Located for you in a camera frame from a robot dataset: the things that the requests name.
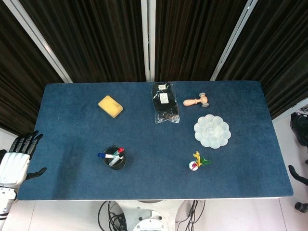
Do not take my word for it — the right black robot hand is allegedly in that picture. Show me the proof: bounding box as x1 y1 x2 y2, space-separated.
288 165 308 186

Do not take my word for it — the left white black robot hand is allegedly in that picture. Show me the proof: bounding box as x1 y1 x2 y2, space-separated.
0 130 48 188

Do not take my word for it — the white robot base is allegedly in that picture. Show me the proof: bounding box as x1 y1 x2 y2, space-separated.
113 199 193 231

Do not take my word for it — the black cap white marker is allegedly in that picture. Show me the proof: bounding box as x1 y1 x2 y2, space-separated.
109 154 123 167

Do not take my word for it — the black pen cup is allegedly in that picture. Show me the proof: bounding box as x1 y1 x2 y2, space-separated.
103 145 127 171

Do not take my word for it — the black cylinder foot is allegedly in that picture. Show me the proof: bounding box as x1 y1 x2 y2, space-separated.
295 202 308 214

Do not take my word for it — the black equipment device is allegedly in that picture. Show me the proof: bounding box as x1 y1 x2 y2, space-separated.
290 111 308 146

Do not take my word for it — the dark pleated partition panel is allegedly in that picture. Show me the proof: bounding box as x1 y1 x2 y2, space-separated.
154 0 248 82
0 0 65 136
19 0 146 84
218 0 308 120

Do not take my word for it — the white flower-shaped paint palette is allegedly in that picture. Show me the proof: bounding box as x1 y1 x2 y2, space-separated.
193 115 231 149

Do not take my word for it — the small colourful flower ornament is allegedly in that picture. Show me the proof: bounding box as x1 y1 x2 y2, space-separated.
188 151 212 171

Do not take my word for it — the yellow sponge block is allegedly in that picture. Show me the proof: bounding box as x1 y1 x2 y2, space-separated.
98 95 124 118

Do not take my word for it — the small wooden mallet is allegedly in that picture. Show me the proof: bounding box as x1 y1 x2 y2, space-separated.
183 92 209 108

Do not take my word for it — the blue felt table cover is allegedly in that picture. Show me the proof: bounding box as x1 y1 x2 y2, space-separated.
17 80 294 202

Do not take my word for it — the black item in plastic bag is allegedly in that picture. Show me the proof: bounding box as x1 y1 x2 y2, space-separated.
151 81 180 125

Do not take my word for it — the black cable bundle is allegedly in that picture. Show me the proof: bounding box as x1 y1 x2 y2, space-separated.
175 199 206 231
98 200 128 231

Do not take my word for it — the grey metal partition post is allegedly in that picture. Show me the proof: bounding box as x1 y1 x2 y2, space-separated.
140 0 156 82
209 0 258 81
2 0 73 84

